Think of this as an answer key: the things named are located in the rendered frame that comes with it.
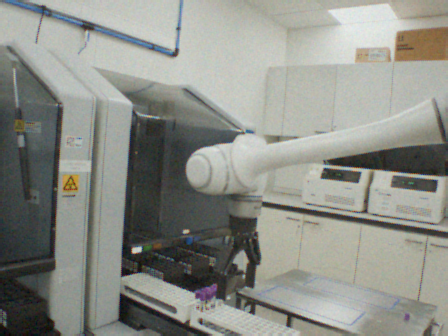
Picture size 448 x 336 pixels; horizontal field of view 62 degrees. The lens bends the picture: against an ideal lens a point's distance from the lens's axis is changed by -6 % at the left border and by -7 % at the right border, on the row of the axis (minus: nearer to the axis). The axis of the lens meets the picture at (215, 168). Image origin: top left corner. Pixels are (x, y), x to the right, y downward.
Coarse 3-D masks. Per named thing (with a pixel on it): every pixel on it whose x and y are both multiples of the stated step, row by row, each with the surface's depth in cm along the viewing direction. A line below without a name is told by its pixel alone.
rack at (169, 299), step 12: (132, 276) 130; (144, 276) 131; (120, 288) 126; (132, 288) 128; (144, 288) 120; (156, 288) 121; (168, 288) 123; (180, 288) 123; (144, 300) 119; (156, 300) 125; (168, 300) 113; (180, 300) 114; (192, 300) 115; (168, 312) 113; (180, 312) 110
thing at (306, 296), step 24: (264, 288) 142; (288, 288) 144; (312, 288) 146; (336, 288) 147; (360, 288) 149; (288, 312) 123; (312, 312) 122; (336, 312) 123; (360, 312) 124; (384, 312) 125; (408, 312) 126; (432, 312) 127
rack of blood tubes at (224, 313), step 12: (192, 312) 107; (204, 312) 107; (216, 312) 107; (228, 312) 108; (240, 312) 109; (192, 324) 107; (204, 324) 106; (216, 324) 107; (228, 324) 100; (240, 324) 100; (252, 324) 101; (264, 324) 102; (276, 324) 102
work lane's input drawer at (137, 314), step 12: (120, 300) 123; (132, 300) 121; (120, 312) 123; (132, 312) 120; (144, 312) 116; (156, 312) 115; (144, 324) 116; (156, 324) 113; (168, 324) 110; (180, 324) 109
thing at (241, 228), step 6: (228, 222) 103; (234, 222) 100; (240, 222) 100; (246, 222) 99; (252, 222) 100; (234, 228) 100; (240, 228) 100; (246, 228) 100; (252, 228) 100; (234, 234) 100; (240, 234) 101; (246, 234) 103; (252, 234) 106; (234, 240) 100; (240, 240) 101; (234, 246) 101; (246, 246) 104
